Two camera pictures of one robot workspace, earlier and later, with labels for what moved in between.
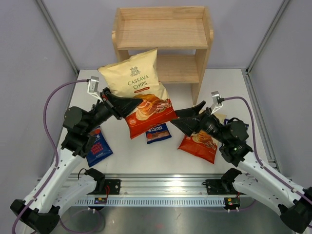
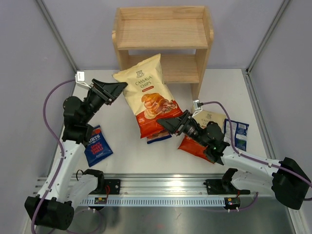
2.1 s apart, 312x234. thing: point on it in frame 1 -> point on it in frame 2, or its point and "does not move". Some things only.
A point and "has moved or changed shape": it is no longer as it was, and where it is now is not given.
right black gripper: [193, 123] -> [172, 124]
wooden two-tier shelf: [181, 35] does not move
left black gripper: [119, 106] -> [107, 92]
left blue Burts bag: [100, 149] does not move
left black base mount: [104, 186] does not move
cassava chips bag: [137, 77] has moved or changed shape
